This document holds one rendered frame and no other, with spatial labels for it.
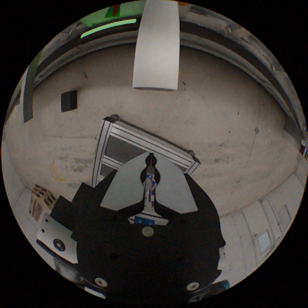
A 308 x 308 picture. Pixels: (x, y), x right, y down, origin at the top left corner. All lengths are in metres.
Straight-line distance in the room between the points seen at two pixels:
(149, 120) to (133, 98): 0.23
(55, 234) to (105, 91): 1.01
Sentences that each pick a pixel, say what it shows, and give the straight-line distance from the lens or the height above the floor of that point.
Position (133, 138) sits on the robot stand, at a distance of 0.78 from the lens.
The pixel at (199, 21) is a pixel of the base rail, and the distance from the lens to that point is 0.37.
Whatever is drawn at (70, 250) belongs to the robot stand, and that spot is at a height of 0.96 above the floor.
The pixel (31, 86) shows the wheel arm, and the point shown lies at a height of 0.83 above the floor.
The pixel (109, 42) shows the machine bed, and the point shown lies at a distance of 0.99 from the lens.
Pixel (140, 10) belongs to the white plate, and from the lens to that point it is 0.34.
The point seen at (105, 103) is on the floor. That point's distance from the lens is 1.03.
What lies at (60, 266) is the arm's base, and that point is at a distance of 0.45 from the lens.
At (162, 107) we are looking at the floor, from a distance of 0.94.
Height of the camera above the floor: 0.94
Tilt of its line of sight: 60 degrees down
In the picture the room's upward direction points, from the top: 180 degrees clockwise
